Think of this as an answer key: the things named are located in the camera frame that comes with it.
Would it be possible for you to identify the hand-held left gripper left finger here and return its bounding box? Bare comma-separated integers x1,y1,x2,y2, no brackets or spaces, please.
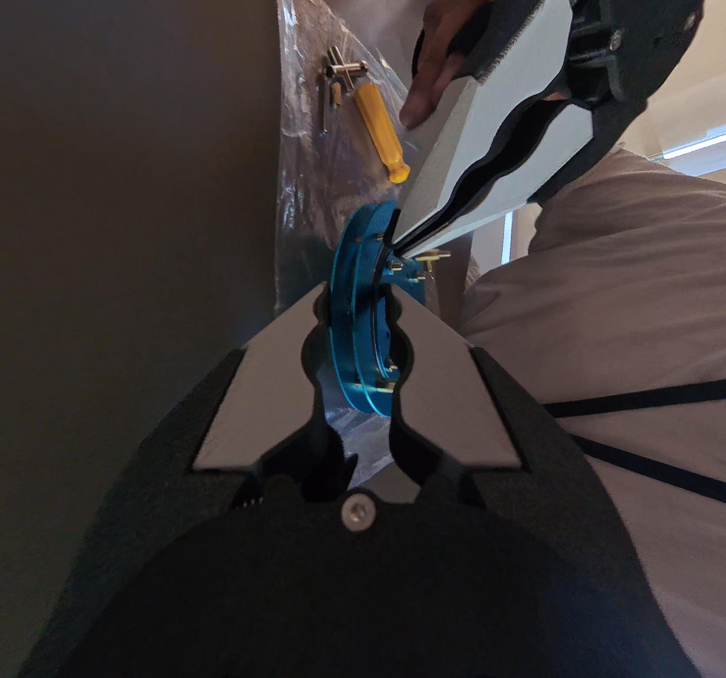
192,284,337,472

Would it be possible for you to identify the bundle of long bolts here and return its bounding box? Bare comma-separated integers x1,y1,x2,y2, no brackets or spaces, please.
319,47,371,135

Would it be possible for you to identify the blue metal turntable base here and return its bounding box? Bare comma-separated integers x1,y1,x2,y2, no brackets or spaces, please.
330,199,451,419

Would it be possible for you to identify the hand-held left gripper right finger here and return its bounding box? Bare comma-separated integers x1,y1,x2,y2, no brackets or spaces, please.
388,285,523,470

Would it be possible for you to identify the grey desk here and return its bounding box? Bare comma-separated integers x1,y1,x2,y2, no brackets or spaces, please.
0,0,472,678

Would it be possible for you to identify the person's right hand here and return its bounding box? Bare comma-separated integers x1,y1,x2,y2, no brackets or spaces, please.
400,0,511,130

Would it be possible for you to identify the clear plastic bag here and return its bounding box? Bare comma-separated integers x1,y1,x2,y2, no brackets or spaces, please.
273,0,477,497

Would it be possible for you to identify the yellow handled screwdriver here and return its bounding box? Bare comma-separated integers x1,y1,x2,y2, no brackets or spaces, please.
353,81,410,184

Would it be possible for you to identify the person's torso in pale shirt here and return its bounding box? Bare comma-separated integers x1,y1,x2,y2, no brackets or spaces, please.
459,147,726,678

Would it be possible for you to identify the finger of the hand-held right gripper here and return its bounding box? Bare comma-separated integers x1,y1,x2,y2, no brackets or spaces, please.
396,102,597,260
390,0,575,247

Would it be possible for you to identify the black lanyard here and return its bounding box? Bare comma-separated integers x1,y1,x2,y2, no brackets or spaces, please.
544,380,726,504

